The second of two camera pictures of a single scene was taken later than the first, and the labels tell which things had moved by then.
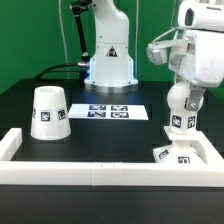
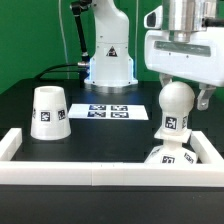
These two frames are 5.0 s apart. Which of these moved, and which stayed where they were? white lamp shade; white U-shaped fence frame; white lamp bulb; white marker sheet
Moved: white lamp bulb
Stayed: white lamp shade; white marker sheet; white U-shaped fence frame
